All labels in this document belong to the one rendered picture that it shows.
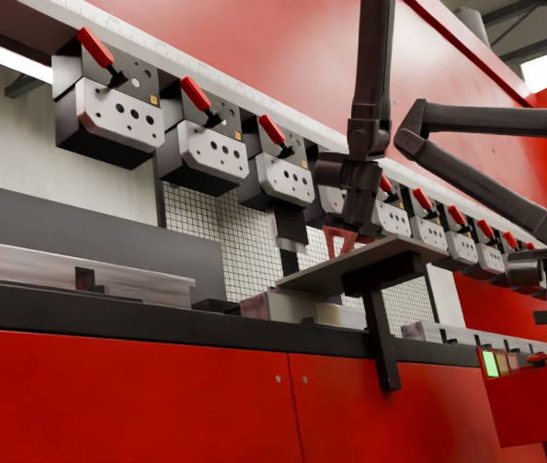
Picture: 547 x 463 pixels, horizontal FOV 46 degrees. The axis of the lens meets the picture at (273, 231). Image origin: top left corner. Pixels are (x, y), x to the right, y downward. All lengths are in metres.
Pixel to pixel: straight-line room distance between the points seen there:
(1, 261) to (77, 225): 0.78
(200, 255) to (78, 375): 1.17
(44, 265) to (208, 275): 1.02
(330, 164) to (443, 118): 0.37
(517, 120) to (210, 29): 0.66
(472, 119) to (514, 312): 1.97
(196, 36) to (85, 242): 0.59
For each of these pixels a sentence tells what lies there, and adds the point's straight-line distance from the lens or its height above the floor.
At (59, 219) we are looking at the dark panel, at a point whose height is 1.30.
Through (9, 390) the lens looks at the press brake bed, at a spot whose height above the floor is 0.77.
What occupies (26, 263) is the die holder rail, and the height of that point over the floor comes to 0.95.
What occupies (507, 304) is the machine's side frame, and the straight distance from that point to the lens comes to 3.38.
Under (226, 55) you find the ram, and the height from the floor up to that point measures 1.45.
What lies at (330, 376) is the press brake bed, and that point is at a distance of 1.02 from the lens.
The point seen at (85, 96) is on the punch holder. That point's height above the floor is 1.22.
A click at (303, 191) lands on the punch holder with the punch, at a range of 1.32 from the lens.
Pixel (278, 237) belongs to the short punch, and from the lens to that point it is 1.27.
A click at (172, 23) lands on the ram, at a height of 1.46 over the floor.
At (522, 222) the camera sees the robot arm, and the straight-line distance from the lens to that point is 1.41.
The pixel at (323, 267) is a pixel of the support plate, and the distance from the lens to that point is 1.13.
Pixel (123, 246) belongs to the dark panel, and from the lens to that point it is 1.67.
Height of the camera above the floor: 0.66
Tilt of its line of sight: 21 degrees up
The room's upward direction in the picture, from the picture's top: 9 degrees counter-clockwise
